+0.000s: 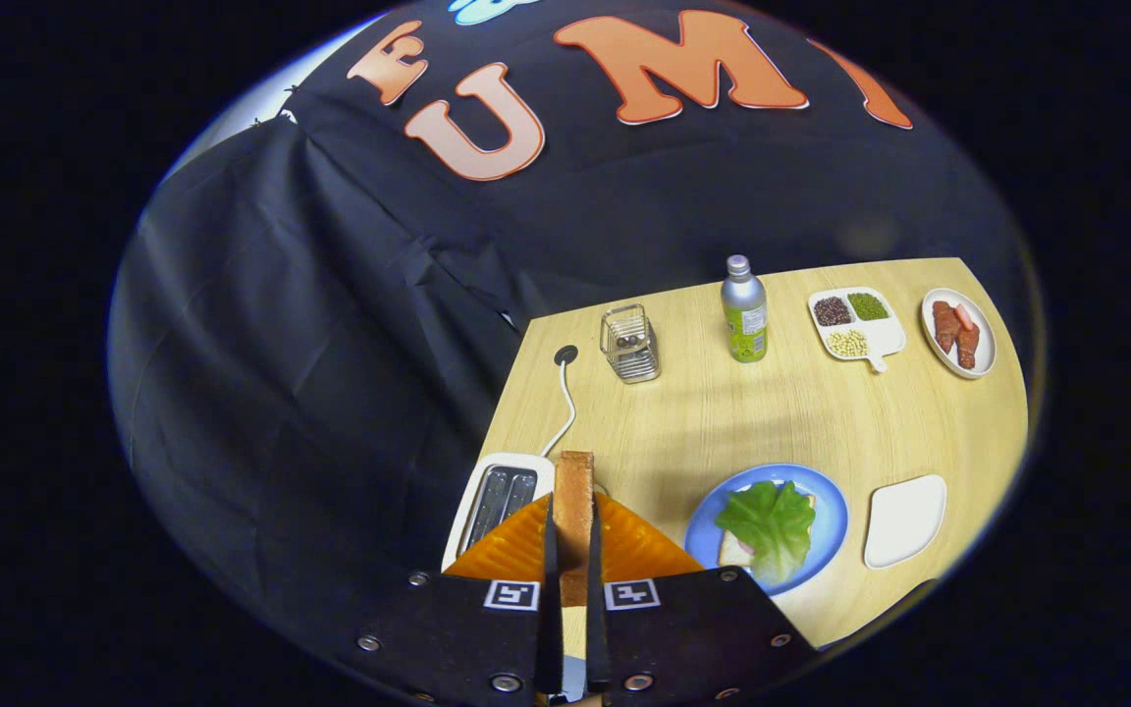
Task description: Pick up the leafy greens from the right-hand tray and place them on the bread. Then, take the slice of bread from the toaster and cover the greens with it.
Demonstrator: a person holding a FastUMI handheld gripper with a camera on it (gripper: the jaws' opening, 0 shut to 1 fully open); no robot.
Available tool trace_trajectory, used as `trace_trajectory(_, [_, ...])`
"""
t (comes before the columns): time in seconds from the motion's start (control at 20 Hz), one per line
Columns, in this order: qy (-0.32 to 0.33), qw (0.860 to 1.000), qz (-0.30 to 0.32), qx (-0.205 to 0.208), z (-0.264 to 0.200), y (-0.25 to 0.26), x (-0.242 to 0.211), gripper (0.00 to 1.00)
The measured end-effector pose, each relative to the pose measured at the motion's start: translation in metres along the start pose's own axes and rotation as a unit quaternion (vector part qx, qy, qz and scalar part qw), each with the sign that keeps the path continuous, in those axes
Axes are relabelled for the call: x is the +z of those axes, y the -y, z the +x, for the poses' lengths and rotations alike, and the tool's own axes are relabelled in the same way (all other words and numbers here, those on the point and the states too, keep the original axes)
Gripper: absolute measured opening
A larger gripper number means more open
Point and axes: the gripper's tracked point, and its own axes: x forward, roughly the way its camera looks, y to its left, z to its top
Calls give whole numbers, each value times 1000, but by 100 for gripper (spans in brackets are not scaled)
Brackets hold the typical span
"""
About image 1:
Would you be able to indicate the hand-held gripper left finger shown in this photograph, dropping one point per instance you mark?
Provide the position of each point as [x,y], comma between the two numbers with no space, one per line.
[551,589]

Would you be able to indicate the yellow soybeans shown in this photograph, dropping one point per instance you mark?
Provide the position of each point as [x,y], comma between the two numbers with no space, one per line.
[847,343]

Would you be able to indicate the large red meat piece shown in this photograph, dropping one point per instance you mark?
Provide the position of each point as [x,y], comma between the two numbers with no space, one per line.
[945,326]

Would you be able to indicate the green lettuce leaf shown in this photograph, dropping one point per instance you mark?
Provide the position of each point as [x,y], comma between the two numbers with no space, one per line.
[767,525]

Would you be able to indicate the white square plate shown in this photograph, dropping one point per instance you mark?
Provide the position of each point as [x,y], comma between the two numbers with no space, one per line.
[904,520]

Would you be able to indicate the toasted bread slice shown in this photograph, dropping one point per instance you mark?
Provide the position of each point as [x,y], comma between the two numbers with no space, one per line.
[573,511]

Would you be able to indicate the silver bottle with green label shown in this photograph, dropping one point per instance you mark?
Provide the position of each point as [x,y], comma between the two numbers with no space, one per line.
[744,319]

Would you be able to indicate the white round plate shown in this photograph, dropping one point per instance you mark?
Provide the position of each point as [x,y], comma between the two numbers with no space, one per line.
[986,344]

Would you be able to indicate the pink ham slice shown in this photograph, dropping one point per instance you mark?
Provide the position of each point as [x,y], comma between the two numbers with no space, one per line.
[963,316]

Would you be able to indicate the dark brown beans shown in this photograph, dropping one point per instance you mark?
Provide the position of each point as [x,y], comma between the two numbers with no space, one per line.
[832,311]

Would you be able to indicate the white toaster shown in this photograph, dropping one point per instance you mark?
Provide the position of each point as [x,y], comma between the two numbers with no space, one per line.
[472,486]

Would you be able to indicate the small red meat piece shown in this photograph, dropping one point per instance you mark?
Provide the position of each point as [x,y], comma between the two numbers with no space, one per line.
[967,346]

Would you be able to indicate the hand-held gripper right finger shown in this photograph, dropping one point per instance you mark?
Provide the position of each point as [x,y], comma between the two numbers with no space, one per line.
[594,589]

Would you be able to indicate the white bread slice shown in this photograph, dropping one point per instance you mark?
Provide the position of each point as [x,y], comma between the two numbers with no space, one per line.
[732,553]

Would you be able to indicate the blue round plate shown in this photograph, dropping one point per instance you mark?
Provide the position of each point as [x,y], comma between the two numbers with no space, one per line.
[833,520]

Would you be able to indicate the green beans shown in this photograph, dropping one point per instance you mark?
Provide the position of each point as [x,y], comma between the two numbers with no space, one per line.
[868,306]

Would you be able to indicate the white divided dish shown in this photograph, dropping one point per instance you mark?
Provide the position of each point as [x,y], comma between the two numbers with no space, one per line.
[888,339]

